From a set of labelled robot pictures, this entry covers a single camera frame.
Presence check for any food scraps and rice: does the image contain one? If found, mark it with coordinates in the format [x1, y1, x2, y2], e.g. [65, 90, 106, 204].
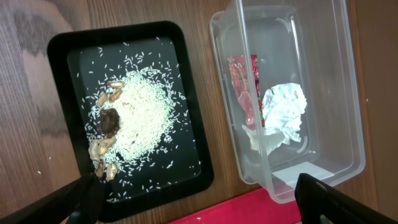
[76, 37, 201, 203]

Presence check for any clear plastic waste bin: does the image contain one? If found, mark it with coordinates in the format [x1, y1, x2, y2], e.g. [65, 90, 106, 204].
[210, 0, 366, 203]

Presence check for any red snack wrapper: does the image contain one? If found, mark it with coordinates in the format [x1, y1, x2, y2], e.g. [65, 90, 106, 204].
[228, 55, 265, 129]

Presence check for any black rectangular tray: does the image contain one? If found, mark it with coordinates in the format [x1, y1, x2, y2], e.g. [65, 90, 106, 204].
[47, 21, 214, 223]

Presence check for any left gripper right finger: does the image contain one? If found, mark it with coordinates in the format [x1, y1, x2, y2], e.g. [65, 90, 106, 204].
[295, 173, 397, 224]

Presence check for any white napkin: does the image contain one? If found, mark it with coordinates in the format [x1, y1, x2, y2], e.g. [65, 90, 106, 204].
[242, 83, 307, 154]

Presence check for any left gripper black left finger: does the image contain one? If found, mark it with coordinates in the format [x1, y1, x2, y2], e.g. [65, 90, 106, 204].
[1, 173, 105, 223]

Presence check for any red serving tray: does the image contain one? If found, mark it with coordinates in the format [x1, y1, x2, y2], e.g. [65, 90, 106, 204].
[172, 189, 301, 224]

